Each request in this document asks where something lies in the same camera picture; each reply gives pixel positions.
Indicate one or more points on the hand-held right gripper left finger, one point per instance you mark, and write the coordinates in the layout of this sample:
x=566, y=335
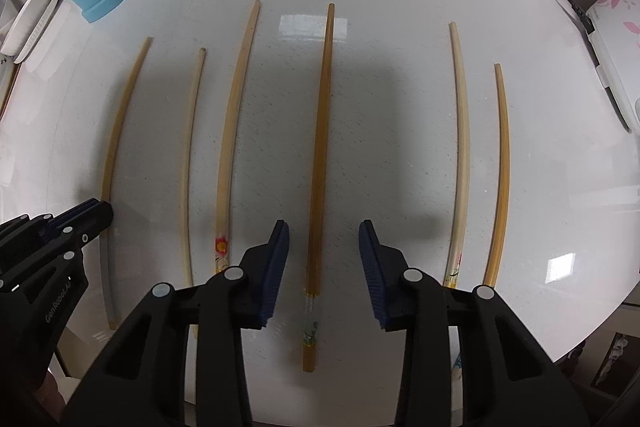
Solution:
x=276, y=267

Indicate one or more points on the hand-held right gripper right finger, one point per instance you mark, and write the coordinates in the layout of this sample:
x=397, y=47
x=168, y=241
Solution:
x=371, y=272

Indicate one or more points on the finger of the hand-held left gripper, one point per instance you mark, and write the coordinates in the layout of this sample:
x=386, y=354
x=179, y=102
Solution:
x=60, y=217
x=90, y=224

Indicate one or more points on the pale-ended wooden chopstick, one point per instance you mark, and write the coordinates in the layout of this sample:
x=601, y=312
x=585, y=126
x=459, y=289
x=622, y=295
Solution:
x=106, y=177

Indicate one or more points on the dark green-print wooden chopstick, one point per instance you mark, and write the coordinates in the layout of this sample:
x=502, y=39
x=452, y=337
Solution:
x=320, y=157

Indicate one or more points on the group of wooden chopsticks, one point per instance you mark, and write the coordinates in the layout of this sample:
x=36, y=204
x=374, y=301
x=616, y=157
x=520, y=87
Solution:
x=235, y=107

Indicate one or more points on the white ribbed dish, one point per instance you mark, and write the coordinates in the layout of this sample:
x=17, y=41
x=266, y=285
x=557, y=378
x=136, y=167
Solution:
x=45, y=42

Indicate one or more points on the large white ceramic bowl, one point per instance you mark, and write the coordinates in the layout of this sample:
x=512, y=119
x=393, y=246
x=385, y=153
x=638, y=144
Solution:
x=25, y=24

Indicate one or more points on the dark patterned mat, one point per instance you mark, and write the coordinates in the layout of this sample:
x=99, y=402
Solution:
x=612, y=362

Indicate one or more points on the white floral rice cooker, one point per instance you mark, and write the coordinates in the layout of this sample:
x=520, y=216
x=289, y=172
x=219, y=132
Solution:
x=620, y=27

